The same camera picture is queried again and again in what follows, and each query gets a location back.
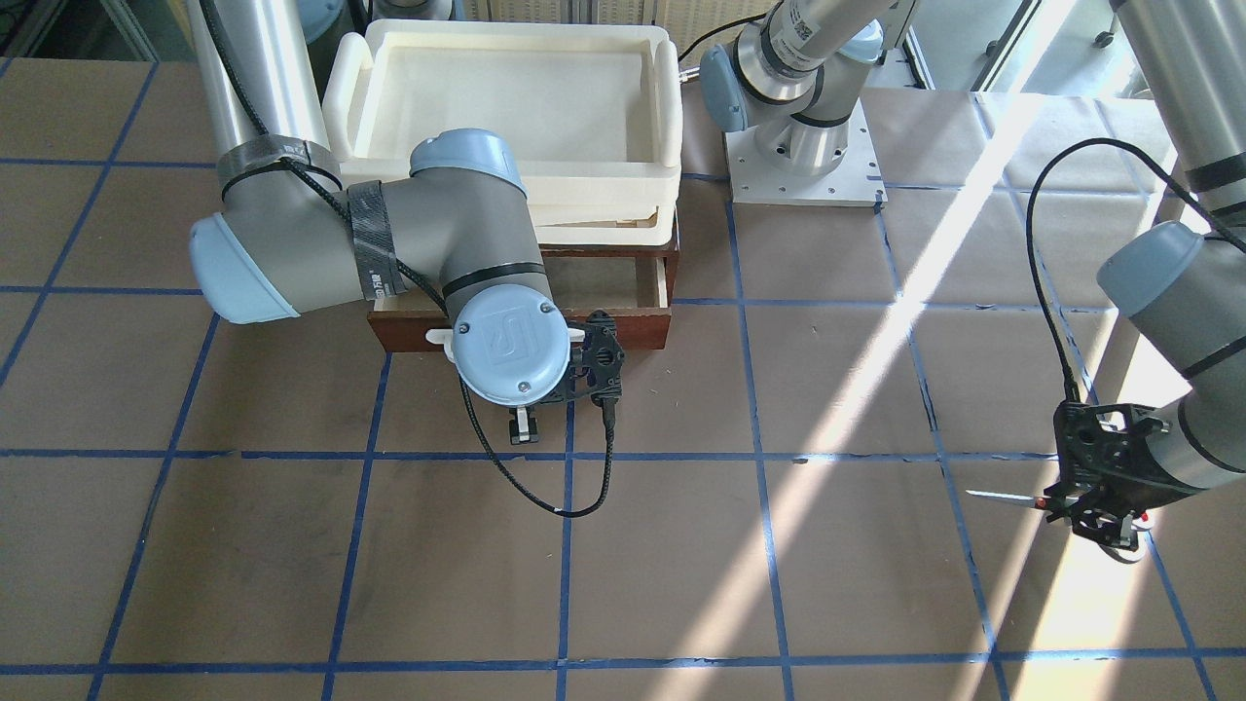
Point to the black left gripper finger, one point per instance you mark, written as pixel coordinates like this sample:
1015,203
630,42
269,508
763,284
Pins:
1114,533

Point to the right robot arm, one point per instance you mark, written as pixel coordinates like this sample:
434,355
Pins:
293,237

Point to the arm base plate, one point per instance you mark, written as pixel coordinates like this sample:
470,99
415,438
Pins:
790,163

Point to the red and white scissors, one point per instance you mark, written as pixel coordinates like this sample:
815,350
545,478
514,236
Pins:
1058,509

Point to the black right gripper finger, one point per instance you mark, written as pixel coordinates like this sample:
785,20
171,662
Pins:
524,429

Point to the white plastic tray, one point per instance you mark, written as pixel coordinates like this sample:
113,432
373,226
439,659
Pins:
592,114

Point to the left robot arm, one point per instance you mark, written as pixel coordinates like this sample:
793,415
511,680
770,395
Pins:
1182,290

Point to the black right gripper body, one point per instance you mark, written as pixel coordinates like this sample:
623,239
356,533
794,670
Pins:
523,423

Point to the wooden drawer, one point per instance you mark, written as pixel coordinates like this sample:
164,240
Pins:
632,283

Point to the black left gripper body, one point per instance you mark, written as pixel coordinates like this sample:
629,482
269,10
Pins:
1103,527

